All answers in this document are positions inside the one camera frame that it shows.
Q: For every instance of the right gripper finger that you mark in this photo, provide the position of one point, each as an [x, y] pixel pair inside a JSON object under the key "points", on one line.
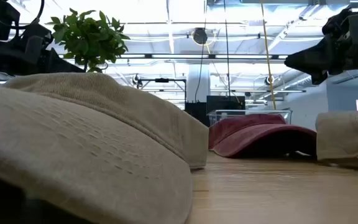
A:
{"points": [[320, 56], [292, 61]]}

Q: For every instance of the beige baseball cap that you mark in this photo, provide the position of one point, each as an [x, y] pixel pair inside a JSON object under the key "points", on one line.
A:
{"points": [[89, 140], [346, 137]]}

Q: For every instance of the maroon baseball cap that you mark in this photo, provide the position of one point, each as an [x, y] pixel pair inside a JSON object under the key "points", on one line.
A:
{"points": [[253, 133]]}

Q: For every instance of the green leafy plant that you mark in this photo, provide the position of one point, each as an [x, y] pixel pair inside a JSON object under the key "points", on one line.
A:
{"points": [[89, 37]]}

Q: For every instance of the black metal stand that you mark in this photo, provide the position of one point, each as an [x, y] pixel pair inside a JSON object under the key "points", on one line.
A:
{"points": [[162, 80]]}

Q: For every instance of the clear plastic bin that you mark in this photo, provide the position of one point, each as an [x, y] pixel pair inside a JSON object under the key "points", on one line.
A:
{"points": [[216, 116]]}

